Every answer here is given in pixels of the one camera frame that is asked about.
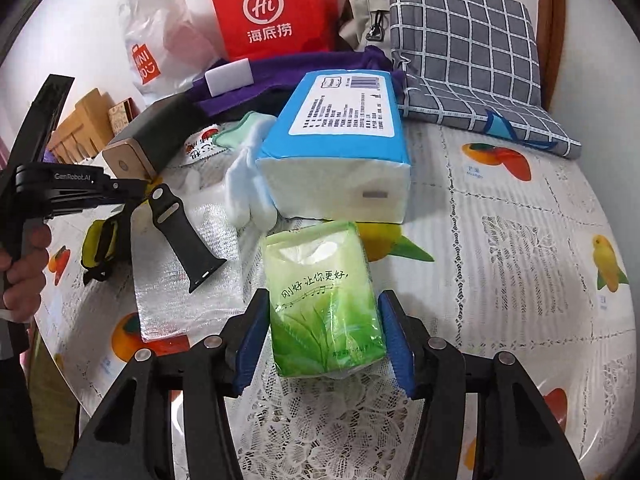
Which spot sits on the person's dark clothing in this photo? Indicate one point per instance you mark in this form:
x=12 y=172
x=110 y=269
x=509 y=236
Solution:
x=17 y=410

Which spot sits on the fruit printed table cover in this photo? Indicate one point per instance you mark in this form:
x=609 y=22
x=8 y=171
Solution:
x=500 y=260

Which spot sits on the yellow black pouch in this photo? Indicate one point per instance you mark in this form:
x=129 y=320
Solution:
x=97 y=245

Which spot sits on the silver foil bag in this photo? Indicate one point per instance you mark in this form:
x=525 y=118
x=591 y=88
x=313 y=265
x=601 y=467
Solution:
x=165 y=310

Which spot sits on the light green cloth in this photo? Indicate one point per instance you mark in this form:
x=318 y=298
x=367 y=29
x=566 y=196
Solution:
x=245 y=127

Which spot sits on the blue tissue pack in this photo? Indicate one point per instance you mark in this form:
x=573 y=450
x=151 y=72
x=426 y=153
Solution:
x=340 y=125

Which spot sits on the white plastic bag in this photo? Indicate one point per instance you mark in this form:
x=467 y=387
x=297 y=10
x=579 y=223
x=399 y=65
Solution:
x=165 y=45

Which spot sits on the white red snack packet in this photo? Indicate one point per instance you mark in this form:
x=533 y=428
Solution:
x=200 y=145

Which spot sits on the wooden door frame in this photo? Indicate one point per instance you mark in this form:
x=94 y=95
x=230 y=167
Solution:
x=552 y=20

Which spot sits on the small brown box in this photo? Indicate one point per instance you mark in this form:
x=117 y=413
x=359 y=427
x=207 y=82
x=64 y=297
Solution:
x=120 y=117

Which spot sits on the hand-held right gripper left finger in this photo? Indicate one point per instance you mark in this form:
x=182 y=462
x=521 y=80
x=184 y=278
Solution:
x=250 y=355

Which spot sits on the person's left hand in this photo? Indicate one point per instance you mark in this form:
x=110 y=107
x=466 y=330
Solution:
x=22 y=285

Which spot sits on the white foam block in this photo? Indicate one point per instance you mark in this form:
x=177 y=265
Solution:
x=227 y=77

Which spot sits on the grey checked cushion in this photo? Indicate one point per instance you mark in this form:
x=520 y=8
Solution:
x=460 y=60

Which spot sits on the beige bag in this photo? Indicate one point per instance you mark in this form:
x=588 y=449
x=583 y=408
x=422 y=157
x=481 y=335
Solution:
x=357 y=15

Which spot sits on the purple towel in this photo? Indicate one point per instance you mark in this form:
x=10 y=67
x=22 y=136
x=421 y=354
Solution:
x=270 y=77

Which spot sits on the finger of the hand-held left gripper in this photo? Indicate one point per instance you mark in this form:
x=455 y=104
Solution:
x=127 y=187
x=100 y=205

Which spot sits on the green tissue pack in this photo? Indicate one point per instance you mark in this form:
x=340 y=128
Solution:
x=320 y=310

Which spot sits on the white glove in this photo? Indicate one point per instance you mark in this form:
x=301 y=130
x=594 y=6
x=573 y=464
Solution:
x=245 y=180

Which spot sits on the dark green box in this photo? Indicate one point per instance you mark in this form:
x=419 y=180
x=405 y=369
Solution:
x=155 y=130

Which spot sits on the red paper bag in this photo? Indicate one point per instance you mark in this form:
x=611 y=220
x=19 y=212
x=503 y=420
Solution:
x=280 y=0

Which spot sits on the wooden headboard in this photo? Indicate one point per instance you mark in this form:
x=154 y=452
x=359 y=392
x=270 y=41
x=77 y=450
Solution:
x=85 y=120

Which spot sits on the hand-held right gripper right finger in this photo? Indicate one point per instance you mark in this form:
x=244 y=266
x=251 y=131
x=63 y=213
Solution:
x=397 y=340

